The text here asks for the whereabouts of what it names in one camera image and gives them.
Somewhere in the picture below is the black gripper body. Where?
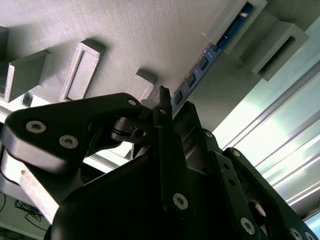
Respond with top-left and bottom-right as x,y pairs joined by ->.
46,149 -> 242,240

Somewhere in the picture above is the blue RAM stick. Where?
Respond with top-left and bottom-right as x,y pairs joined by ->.
171,2 -> 255,112

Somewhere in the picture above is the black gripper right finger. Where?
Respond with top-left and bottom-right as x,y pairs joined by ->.
174,100 -> 320,240

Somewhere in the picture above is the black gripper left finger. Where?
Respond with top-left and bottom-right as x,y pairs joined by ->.
2,84 -> 196,221

